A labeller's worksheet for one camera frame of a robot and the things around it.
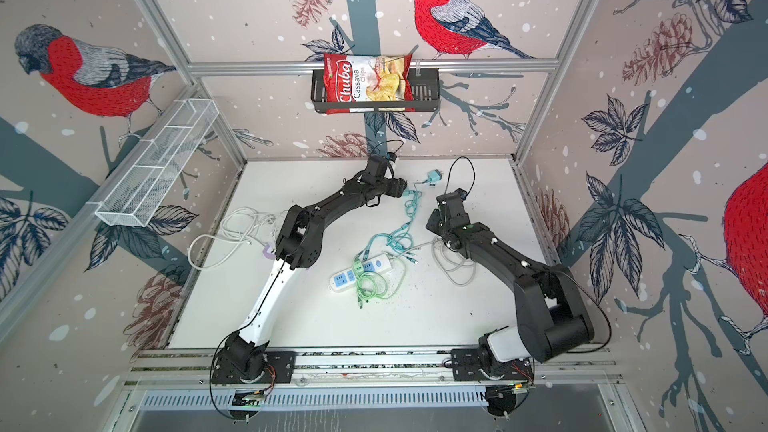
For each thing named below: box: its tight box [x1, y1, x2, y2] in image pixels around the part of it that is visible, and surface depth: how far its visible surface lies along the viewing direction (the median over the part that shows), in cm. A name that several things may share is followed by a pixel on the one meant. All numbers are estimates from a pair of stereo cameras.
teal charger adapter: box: [427, 169, 443, 182], surface depth 116 cm
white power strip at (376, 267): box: [329, 253, 393, 292], surface depth 89 cm
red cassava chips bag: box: [323, 53, 416, 115], surface depth 90 cm
